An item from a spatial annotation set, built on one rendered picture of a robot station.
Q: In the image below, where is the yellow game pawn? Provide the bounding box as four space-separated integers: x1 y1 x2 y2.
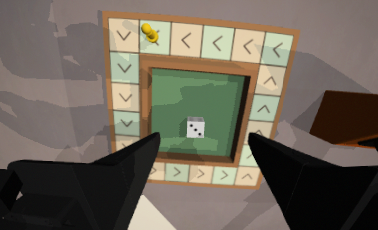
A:
141 23 159 43

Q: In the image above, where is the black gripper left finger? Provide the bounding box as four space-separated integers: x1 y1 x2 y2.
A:
7 132 161 230

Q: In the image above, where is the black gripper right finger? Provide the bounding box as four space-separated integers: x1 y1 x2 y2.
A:
247 133 378 230

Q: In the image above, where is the white die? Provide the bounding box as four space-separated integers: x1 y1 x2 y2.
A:
187 117 205 138

